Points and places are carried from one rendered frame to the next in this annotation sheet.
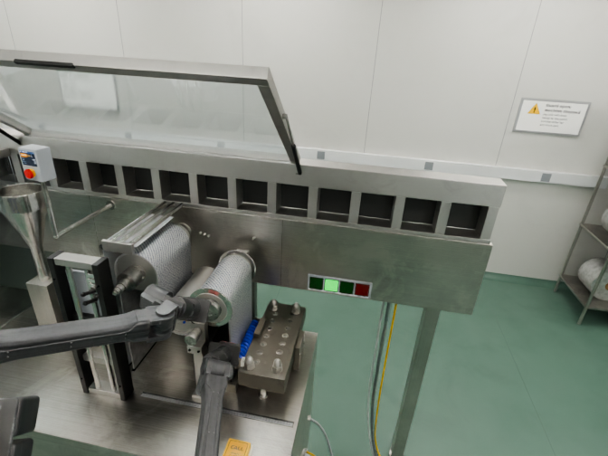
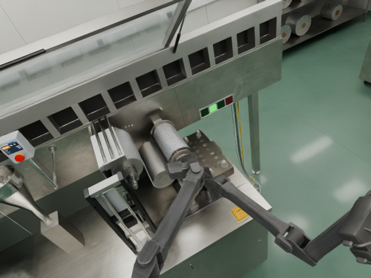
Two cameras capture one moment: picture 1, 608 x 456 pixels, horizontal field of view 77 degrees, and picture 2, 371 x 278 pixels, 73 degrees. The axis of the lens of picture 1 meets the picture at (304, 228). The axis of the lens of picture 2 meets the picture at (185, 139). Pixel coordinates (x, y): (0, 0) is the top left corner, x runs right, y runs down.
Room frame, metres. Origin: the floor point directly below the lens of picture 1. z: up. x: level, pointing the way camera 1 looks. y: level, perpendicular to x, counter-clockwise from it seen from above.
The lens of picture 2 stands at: (0.17, 0.58, 2.16)
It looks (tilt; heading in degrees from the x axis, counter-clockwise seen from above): 42 degrees down; 337
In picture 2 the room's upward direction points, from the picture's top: 17 degrees counter-clockwise
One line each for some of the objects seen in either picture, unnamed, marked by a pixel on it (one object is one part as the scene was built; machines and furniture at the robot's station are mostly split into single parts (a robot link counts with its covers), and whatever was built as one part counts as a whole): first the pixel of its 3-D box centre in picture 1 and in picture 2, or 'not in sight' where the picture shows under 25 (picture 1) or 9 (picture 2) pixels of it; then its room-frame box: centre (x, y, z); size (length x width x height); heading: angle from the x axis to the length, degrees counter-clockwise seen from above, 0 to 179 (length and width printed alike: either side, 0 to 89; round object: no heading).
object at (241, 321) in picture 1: (241, 322); not in sight; (1.09, 0.21, 1.10); 0.23 x 0.01 x 0.18; 171
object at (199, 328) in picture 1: (199, 360); (187, 190); (0.95, 0.33, 1.05); 0.06 x 0.05 x 0.31; 171
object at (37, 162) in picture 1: (35, 163); (16, 148); (1.10, 0.82, 1.66); 0.07 x 0.07 x 0.10; 74
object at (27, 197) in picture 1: (22, 197); (2, 182); (1.20, 0.98, 1.50); 0.14 x 0.14 x 0.06
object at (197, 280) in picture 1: (194, 298); (155, 163); (1.13, 0.38, 1.17); 0.26 x 0.12 x 0.12; 171
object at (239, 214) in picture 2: (236, 452); (240, 212); (0.73, 0.16, 0.91); 0.07 x 0.07 x 0.02; 81
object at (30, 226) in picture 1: (43, 274); (47, 219); (1.20, 0.98, 1.18); 0.14 x 0.14 x 0.57
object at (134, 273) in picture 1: (131, 277); (130, 174); (1.00, 0.54, 1.33); 0.06 x 0.06 x 0.06; 81
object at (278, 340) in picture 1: (275, 341); (205, 155); (1.12, 0.08, 1.00); 0.40 x 0.16 x 0.06; 171
